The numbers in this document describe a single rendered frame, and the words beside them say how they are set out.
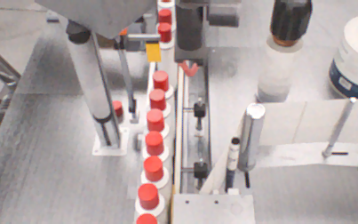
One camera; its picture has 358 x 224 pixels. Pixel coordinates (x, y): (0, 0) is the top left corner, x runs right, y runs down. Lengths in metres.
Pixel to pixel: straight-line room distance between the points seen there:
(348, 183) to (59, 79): 0.84
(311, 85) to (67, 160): 0.68
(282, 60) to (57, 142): 0.61
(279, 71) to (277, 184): 0.26
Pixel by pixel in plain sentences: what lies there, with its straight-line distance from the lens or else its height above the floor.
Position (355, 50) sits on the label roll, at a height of 1.02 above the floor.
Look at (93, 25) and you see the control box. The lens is 0.54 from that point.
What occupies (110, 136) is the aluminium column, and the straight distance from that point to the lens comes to 0.92.
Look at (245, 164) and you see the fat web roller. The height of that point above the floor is 0.90.
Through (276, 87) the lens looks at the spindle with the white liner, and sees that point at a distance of 0.93.
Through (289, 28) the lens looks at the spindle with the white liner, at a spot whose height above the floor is 1.13.
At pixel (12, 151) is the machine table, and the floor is 0.83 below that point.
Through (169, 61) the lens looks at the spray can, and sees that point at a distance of 0.91.
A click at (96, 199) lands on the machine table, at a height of 0.83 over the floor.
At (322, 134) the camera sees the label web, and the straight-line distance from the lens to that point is 0.87.
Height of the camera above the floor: 1.61
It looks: 50 degrees down
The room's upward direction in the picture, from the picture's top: 3 degrees counter-clockwise
